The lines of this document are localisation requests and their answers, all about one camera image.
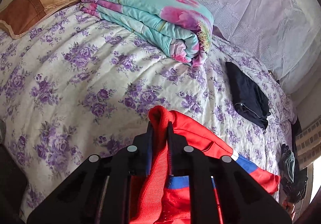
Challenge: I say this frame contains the red blue white track pants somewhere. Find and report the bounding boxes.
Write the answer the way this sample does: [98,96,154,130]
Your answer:
[129,106,281,223]

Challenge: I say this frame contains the purple floral bed sheet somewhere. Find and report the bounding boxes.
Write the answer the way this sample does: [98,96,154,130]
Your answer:
[1,5,296,219]

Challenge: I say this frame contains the folded black pants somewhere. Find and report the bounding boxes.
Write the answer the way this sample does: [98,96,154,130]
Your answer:
[225,62,270,130]

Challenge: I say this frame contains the teal green garment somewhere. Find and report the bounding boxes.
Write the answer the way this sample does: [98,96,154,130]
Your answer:
[278,144,295,183]

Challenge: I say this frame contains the folded floral teal quilt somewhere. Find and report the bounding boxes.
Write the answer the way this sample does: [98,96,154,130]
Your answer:
[81,0,214,67]

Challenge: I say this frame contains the checkered beige curtain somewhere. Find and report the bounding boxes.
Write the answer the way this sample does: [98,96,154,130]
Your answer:
[296,117,321,170]

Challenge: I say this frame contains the white lace cover cloth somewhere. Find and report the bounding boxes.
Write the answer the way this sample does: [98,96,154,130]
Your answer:
[196,0,320,95]

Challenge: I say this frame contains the brown orange pillow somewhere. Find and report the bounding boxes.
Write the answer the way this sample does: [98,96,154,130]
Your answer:
[1,0,81,39]

